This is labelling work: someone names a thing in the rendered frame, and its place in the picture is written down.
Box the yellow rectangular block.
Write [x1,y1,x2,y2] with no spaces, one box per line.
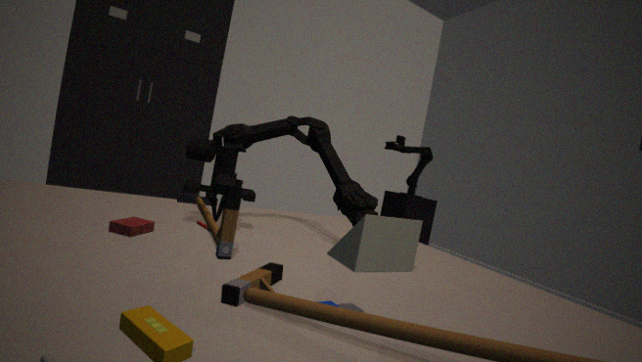
[119,305,194,362]

